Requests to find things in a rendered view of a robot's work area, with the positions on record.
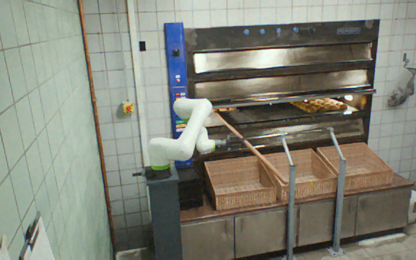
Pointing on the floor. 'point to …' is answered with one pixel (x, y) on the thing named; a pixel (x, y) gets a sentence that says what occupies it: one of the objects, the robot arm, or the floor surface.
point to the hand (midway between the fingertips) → (244, 141)
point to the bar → (294, 193)
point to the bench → (258, 212)
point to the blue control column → (175, 68)
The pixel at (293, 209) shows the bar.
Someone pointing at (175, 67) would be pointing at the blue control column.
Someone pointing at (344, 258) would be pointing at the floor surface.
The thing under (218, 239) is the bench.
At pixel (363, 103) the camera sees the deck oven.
